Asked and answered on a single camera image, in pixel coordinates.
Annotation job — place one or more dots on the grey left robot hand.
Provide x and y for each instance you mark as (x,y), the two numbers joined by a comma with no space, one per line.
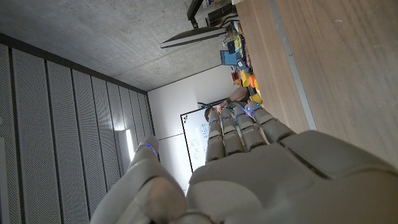
(264,186)

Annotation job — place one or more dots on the whiteboard with blue drawings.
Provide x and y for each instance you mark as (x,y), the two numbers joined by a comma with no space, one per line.
(196,140)

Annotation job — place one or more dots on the seated person in green t-shirt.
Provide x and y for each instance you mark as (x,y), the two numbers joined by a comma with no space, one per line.
(237,93)

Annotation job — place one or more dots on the orange cup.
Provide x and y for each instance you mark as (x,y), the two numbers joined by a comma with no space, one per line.
(253,82)

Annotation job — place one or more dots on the large yellow cup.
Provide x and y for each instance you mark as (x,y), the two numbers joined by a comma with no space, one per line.
(245,77)

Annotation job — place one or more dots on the blue box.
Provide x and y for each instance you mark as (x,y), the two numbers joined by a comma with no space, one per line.
(228,58)

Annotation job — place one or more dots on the green printed box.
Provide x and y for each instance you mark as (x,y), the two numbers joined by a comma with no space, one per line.
(237,42)

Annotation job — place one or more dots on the black computer monitor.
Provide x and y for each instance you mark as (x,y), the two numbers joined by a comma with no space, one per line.
(196,35)

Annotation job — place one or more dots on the black monitor stand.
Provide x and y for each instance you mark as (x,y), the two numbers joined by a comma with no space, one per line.
(194,11)

